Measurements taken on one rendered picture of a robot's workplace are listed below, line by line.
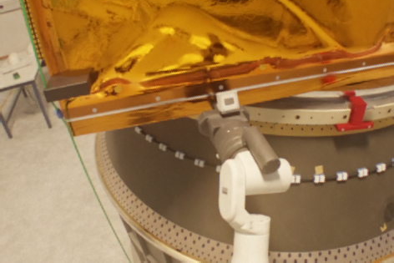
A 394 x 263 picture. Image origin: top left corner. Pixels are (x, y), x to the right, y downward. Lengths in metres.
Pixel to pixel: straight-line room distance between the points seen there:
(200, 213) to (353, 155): 0.56
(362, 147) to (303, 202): 0.27
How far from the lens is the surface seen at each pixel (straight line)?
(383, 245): 1.22
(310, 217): 1.00
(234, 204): 0.48
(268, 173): 0.48
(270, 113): 0.82
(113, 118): 0.70
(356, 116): 0.87
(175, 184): 1.05
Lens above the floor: 2.15
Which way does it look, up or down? 32 degrees down
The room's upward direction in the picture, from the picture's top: 5 degrees counter-clockwise
